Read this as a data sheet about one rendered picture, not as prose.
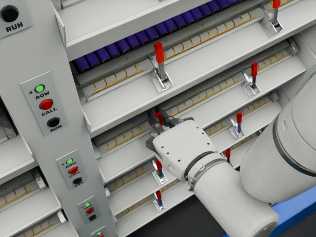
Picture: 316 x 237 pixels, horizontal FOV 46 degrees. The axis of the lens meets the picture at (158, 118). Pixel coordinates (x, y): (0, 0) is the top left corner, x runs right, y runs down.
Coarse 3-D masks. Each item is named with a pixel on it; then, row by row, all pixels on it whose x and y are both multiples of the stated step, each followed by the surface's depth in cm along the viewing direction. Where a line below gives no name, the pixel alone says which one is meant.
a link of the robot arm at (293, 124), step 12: (312, 84) 34; (300, 96) 36; (312, 96) 34; (288, 108) 39; (300, 108) 36; (312, 108) 34; (288, 120) 38; (300, 120) 36; (312, 120) 34; (288, 132) 38; (300, 132) 36; (312, 132) 35; (288, 144) 38; (300, 144) 37; (312, 144) 36; (300, 156) 38; (312, 156) 37; (312, 168) 38
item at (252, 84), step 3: (252, 63) 85; (255, 63) 85; (252, 66) 86; (255, 66) 85; (252, 69) 86; (255, 69) 86; (252, 72) 87; (255, 72) 87; (252, 75) 87; (255, 75) 87; (252, 78) 88; (255, 78) 88; (252, 81) 89; (255, 81) 89; (249, 84) 90; (252, 84) 89; (252, 87) 90
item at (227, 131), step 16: (272, 96) 112; (240, 112) 102; (256, 112) 111; (272, 112) 112; (208, 128) 106; (224, 128) 107; (240, 128) 106; (256, 128) 110; (224, 144) 106; (128, 176) 98; (144, 176) 99; (160, 176) 97; (112, 192) 96; (128, 192) 97; (144, 192) 98; (112, 208) 95
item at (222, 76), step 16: (272, 48) 94; (240, 64) 91; (208, 80) 88; (224, 80) 91; (176, 96) 85; (192, 96) 87; (208, 96) 88; (144, 112) 82; (112, 128) 80; (128, 128) 80; (96, 144) 78
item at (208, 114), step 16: (288, 48) 97; (304, 48) 94; (288, 64) 96; (304, 64) 97; (240, 80) 92; (256, 80) 93; (272, 80) 94; (288, 80) 96; (224, 96) 90; (240, 96) 91; (256, 96) 92; (176, 112) 86; (192, 112) 87; (208, 112) 88; (224, 112) 89; (144, 128) 84; (112, 144) 81; (128, 144) 82; (144, 144) 83; (96, 160) 79; (112, 160) 80; (128, 160) 81; (144, 160) 82; (112, 176) 79
